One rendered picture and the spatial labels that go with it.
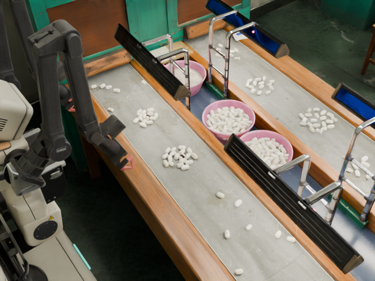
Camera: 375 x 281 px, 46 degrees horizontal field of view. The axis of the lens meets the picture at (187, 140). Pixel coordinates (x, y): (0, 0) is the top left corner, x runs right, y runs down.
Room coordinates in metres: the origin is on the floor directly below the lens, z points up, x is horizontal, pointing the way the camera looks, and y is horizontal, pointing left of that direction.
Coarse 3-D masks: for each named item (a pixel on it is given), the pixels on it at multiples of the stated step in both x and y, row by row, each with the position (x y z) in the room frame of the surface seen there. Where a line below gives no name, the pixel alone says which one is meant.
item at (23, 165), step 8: (32, 152) 1.01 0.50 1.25; (16, 160) 1.01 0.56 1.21; (24, 160) 0.99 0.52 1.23; (32, 160) 0.99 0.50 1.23; (40, 160) 0.99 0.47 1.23; (48, 160) 1.01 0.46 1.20; (16, 168) 0.97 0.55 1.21; (24, 168) 0.97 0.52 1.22; (32, 168) 0.97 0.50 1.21; (40, 168) 0.98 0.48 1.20; (24, 176) 0.93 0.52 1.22; (32, 176) 0.96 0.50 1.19; (40, 176) 0.99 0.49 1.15; (40, 184) 0.95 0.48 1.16
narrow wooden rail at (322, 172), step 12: (192, 60) 2.23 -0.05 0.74; (204, 60) 2.19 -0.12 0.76; (216, 72) 2.06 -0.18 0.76; (216, 84) 2.01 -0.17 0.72; (228, 84) 1.95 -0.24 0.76; (240, 96) 1.84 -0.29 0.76; (252, 108) 1.74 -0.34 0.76; (264, 120) 1.65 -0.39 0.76; (276, 120) 1.64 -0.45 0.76; (276, 132) 1.57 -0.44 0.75; (288, 132) 1.55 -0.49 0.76; (300, 144) 1.47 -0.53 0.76; (312, 156) 1.39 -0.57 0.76; (312, 168) 1.35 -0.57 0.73; (324, 168) 1.31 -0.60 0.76; (324, 180) 1.28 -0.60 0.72; (336, 180) 1.24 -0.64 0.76; (348, 192) 1.17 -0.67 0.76; (360, 204) 1.11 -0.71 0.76; (372, 216) 1.06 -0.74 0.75; (372, 228) 1.04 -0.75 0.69
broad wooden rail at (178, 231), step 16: (96, 112) 1.76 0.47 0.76; (128, 144) 1.52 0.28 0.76; (128, 176) 1.31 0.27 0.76; (144, 176) 1.31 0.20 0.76; (128, 192) 1.33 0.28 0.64; (144, 192) 1.22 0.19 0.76; (160, 192) 1.21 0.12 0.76; (144, 208) 1.18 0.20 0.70; (160, 208) 1.13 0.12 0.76; (176, 208) 1.13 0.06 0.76; (160, 224) 1.05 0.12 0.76; (176, 224) 1.05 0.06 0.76; (192, 224) 1.06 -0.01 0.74; (160, 240) 1.07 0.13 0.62; (176, 240) 0.97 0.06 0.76; (192, 240) 0.97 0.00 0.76; (176, 256) 0.95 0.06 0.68; (192, 256) 0.90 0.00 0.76; (208, 256) 0.89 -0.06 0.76; (192, 272) 0.84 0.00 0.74; (208, 272) 0.83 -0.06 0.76; (224, 272) 0.83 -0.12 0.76
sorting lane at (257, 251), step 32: (128, 64) 2.21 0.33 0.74; (96, 96) 1.92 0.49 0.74; (128, 96) 1.91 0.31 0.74; (160, 96) 1.90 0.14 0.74; (128, 128) 1.65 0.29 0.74; (160, 128) 1.64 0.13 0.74; (160, 160) 1.43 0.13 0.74; (192, 160) 1.42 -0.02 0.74; (192, 192) 1.23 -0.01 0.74; (224, 192) 1.22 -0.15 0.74; (224, 224) 1.05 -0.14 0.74; (256, 224) 1.05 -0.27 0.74; (224, 256) 0.91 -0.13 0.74; (256, 256) 0.90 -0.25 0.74; (288, 256) 0.90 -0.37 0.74
